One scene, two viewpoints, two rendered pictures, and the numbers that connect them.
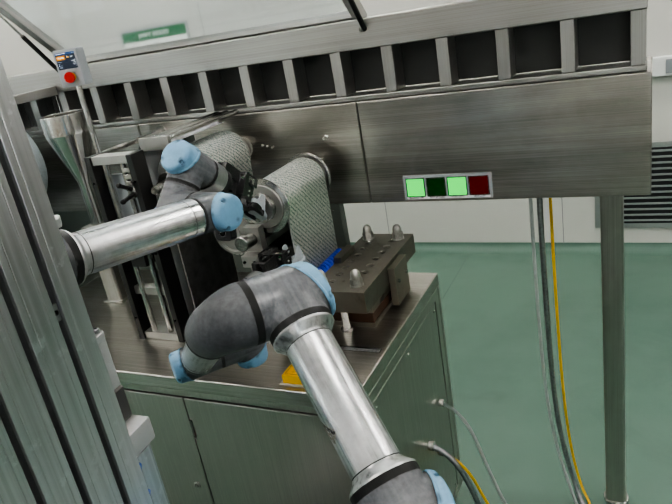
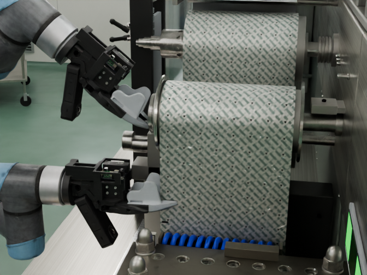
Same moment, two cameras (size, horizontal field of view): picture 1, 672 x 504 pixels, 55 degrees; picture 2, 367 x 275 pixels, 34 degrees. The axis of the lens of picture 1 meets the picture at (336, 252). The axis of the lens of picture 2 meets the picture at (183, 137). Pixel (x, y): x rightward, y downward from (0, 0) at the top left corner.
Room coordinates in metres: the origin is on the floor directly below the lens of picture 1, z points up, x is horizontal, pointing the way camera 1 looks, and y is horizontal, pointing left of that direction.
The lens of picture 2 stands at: (1.31, -0.88, 1.59)
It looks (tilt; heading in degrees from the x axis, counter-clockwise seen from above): 20 degrees down; 72
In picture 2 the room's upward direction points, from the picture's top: straight up
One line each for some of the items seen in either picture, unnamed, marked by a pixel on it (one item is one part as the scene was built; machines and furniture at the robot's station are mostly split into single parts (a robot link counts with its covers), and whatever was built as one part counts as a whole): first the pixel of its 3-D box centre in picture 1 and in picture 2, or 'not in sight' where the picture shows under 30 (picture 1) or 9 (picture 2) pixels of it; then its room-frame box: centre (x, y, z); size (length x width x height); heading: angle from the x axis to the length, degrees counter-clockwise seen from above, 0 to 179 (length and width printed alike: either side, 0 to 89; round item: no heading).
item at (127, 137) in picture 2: (243, 243); (129, 141); (1.56, 0.23, 1.18); 0.04 x 0.02 x 0.04; 62
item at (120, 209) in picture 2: not in sight; (126, 205); (1.52, 0.11, 1.09); 0.09 x 0.05 x 0.02; 151
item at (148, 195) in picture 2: (298, 255); (151, 195); (1.57, 0.10, 1.12); 0.09 x 0.03 x 0.06; 151
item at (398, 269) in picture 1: (400, 279); not in sight; (1.64, -0.16, 0.97); 0.10 x 0.03 x 0.11; 152
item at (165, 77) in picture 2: (264, 206); (163, 113); (1.61, 0.16, 1.25); 0.15 x 0.01 x 0.15; 62
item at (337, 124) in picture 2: not in sight; (321, 123); (1.87, 0.02, 1.25); 0.07 x 0.04 x 0.04; 152
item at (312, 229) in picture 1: (314, 237); (223, 197); (1.69, 0.05, 1.11); 0.23 x 0.01 x 0.18; 152
